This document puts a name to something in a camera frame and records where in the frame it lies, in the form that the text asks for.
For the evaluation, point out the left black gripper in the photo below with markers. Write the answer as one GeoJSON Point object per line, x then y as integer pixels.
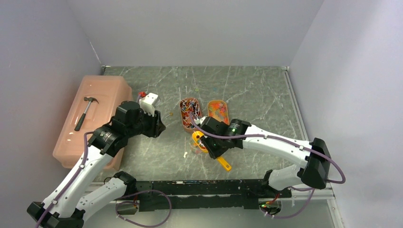
{"type": "Point", "coordinates": [156, 125]}

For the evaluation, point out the orange plastic scoop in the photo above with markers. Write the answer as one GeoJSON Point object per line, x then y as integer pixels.
{"type": "Point", "coordinates": [199, 135]}

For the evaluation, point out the black hammer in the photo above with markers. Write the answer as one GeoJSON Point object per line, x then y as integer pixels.
{"type": "Point", "coordinates": [81, 120]}

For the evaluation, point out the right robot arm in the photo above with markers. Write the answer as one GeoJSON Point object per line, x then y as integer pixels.
{"type": "Point", "coordinates": [309, 160]}

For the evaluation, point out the pink plastic storage box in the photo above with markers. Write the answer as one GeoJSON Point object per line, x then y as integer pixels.
{"type": "Point", "coordinates": [110, 91]}

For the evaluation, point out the clear plastic jar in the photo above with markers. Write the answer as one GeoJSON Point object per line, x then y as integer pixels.
{"type": "Point", "coordinates": [195, 146]}

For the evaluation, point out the black base frame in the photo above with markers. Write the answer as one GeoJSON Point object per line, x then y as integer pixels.
{"type": "Point", "coordinates": [202, 194]}

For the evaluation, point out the tray of gummy candies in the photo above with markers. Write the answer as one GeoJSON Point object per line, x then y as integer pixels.
{"type": "Point", "coordinates": [218, 110]}

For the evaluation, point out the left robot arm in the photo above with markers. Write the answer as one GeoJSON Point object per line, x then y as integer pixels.
{"type": "Point", "coordinates": [67, 206]}

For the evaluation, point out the aluminium table rail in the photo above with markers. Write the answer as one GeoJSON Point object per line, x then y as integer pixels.
{"type": "Point", "coordinates": [328, 193]}

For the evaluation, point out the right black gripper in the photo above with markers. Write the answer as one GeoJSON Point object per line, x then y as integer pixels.
{"type": "Point", "coordinates": [214, 153]}

